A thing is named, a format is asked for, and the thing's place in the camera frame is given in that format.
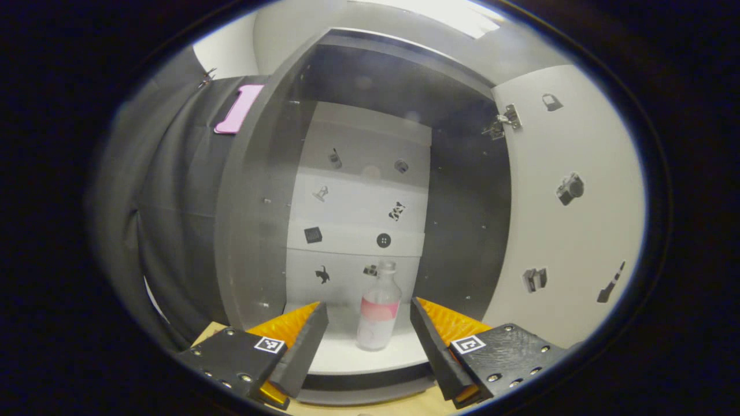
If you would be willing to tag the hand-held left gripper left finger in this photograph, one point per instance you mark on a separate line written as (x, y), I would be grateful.
(300, 352)

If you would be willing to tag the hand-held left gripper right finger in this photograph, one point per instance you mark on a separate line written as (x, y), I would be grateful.
(436, 352)

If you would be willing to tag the clear bottle with pink label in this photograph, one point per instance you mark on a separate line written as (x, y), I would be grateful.
(378, 315)

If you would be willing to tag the dark grey cabinet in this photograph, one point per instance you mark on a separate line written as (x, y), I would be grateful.
(254, 231)

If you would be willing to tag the black backdrop cloth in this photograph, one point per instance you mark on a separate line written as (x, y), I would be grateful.
(173, 202)

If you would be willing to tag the metal door hinge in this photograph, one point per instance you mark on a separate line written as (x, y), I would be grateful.
(504, 121)

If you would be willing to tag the large ceiling light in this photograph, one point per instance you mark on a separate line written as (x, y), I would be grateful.
(457, 14)

